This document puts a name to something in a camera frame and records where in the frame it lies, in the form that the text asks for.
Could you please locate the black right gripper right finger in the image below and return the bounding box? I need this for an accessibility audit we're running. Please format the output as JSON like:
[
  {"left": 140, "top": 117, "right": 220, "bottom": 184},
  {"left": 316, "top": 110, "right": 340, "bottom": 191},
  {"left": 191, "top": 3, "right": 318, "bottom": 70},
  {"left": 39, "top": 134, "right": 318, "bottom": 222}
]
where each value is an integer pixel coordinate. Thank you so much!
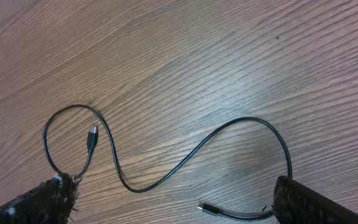
[{"left": 273, "top": 175, "right": 358, "bottom": 224}]

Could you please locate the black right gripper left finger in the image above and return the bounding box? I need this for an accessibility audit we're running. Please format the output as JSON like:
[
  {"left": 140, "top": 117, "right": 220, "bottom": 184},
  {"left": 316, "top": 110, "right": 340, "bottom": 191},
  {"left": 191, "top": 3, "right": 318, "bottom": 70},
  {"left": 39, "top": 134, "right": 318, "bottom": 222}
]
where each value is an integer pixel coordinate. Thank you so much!
[{"left": 0, "top": 174, "right": 81, "bottom": 224}]

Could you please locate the thin black USB cable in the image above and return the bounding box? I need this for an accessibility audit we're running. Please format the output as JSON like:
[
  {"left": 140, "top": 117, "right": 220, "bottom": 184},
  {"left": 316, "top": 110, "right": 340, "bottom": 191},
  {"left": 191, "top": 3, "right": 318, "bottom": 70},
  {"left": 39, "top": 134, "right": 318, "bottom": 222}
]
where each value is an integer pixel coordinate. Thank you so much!
[{"left": 42, "top": 104, "right": 293, "bottom": 222}]

